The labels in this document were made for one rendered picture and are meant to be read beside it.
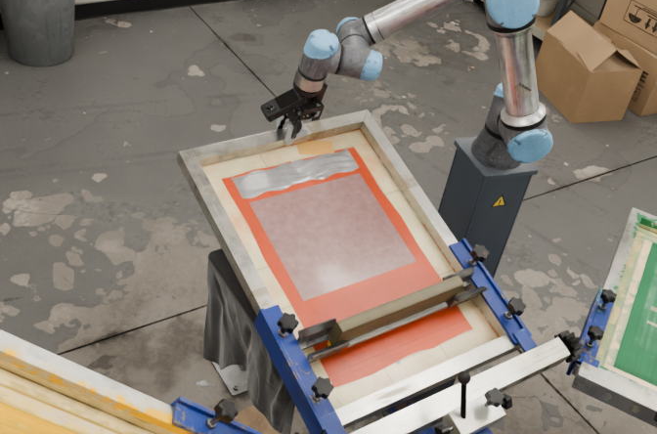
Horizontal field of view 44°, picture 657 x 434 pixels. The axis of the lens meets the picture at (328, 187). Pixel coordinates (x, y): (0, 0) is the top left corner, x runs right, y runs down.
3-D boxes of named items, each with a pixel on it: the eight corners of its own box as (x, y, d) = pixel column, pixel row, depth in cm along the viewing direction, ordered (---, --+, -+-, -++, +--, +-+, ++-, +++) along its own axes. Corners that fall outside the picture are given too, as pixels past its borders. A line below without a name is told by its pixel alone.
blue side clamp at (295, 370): (252, 324, 184) (259, 308, 179) (272, 317, 187) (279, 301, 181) (314, 442, 171) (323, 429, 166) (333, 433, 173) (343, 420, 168)
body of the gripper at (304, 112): (319, 122, 212) (331, 90, 203) (290, 128, 208) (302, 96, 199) (305, 101, 216) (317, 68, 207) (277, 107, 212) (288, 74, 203)
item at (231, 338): (200, 358, 246) (208, 256, 220) (211, 354, 248) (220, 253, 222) (274, 479, 217) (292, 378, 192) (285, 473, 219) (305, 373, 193)
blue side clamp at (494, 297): (440, 257, 212) (450, 242, 206) (455, 252, 214) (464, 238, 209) (504, 355, 198) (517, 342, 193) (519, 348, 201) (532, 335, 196)
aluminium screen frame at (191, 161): (176, 160, 205) (178, 151, 202) (363, 117, 234) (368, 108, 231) (321, 440, 170) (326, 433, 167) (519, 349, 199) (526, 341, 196)
